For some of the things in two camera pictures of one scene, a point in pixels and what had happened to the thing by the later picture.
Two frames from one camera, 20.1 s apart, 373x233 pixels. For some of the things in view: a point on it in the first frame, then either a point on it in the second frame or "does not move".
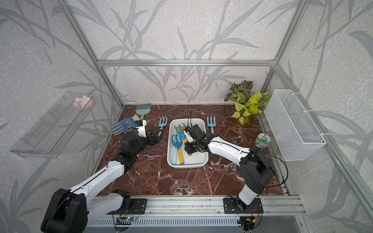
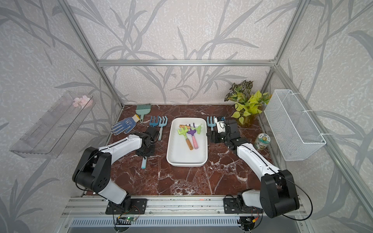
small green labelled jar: [262, 140] does not move
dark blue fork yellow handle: [181, 132] to [154, 124]
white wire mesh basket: [297, 136] does not move
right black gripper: [186, 146] to [213, 136]
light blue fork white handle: [162, 124] does not move
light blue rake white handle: [211, 124] does not move
